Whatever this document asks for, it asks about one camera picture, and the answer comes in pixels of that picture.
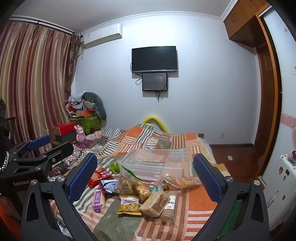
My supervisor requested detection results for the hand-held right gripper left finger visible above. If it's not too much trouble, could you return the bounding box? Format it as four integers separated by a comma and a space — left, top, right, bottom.
21, 152, 99, 241

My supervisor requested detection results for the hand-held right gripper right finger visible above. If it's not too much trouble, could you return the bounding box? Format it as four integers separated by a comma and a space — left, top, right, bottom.
191, 153, 270, 241

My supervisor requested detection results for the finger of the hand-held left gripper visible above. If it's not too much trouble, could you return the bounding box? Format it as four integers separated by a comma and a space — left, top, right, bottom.
9, 135, 51, 160
14, 142, 75, 174

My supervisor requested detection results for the red snack packet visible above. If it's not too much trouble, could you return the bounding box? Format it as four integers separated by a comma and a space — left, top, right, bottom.
88, 168, 113, 187

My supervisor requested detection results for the clear cracker packet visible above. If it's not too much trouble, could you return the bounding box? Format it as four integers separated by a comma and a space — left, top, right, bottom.
179, 176, 203, 187

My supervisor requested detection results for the blue white snack packet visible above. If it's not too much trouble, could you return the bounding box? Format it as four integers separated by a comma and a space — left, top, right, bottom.
100, 179, 120, 194

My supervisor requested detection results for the purple snack bar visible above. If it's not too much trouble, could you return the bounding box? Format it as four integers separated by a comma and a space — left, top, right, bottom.
92, 188, 106, 213

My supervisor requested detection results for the orange bread packet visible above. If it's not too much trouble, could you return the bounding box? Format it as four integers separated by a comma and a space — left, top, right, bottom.
159, 176, 184, 191

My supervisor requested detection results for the beige biscuit package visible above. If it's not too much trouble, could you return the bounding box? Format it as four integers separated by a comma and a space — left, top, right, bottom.
160, 195, 178, 221

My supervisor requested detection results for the clear zip bag of cookies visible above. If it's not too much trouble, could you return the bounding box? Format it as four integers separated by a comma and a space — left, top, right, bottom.
115, 165, 149, 205

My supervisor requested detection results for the yellow chips packet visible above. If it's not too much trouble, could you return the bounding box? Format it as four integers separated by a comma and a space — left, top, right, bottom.
117, 195, 142, 215

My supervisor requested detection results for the brown wafer package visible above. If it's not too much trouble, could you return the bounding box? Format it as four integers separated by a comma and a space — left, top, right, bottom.
140, 190, 171, 218

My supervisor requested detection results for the clear plastic storage box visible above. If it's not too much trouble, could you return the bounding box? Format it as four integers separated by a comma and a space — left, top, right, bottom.
118, 148, 188, 184

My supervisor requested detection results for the dark box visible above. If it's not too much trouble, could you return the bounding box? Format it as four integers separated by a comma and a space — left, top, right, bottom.
54, 133, 78, 144

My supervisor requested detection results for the red box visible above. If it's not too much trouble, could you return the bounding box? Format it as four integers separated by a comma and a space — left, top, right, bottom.
52, 122, 77, 137

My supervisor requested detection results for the pink plush toy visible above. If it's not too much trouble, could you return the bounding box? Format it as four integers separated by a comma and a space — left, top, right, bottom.
75, 125, 87, 142

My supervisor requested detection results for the green patterned box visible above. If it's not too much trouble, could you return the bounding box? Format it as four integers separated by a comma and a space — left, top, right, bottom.
70, 113, 102, 135

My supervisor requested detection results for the checkered patchwork quilt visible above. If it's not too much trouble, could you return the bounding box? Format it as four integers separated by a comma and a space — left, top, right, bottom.
47, 127, 126, 179

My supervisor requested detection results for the pile of clutter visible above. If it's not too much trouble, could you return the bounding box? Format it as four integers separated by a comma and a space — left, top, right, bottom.
64, 93, 97, 117

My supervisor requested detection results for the orange striped patchwork blanket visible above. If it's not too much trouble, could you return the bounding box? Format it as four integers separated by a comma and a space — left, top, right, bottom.
50, 123, 230, 241

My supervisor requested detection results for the striped red curtain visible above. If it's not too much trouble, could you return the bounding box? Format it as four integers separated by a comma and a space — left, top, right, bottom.
0, 20, 81, 149

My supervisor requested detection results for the white stickered cabinet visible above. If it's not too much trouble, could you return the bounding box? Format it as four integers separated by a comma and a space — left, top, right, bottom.
261, 152, 296, 233

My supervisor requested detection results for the yellow pillow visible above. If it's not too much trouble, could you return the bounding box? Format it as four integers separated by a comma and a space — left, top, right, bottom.
142, 114, 171, 134

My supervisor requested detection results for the brown wooden door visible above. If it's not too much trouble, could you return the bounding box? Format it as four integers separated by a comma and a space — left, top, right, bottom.
253, 13, 284, 178

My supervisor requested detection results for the curtain rod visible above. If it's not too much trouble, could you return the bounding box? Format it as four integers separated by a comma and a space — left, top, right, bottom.
9, 14, 82, 37

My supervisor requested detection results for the white air conditioner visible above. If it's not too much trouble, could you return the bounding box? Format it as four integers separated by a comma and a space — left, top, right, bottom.
81, 23, 123, 49

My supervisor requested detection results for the wooden overhead cabinet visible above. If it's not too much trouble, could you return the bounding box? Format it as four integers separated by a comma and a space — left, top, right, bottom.
223, 0, 274, 48

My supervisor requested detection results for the pink wall sticker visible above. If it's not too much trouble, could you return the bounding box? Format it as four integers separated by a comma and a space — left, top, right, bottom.
280, 113, 296, 150

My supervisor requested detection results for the small black wall monitor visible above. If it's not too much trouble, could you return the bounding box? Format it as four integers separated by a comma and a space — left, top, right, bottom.
142, 72, 169, 92

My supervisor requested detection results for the large black wall television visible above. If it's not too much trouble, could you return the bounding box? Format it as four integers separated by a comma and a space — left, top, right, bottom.
131, 46, 179, 74

